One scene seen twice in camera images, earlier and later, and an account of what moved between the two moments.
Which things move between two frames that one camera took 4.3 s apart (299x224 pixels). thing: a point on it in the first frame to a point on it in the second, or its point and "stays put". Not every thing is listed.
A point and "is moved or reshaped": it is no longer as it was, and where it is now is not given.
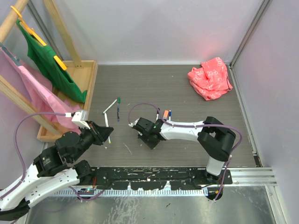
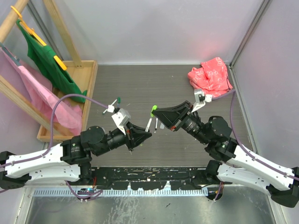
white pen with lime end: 107,125 is moved or reshaped
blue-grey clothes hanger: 12,57 stays put
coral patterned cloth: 210,81 stays put
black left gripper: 101,133 to 134,136
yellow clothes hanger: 35,36 stays put
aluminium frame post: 245,40 stays put
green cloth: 44,56 stays put
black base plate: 153,178 stays put
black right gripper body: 150,142 to 191,124
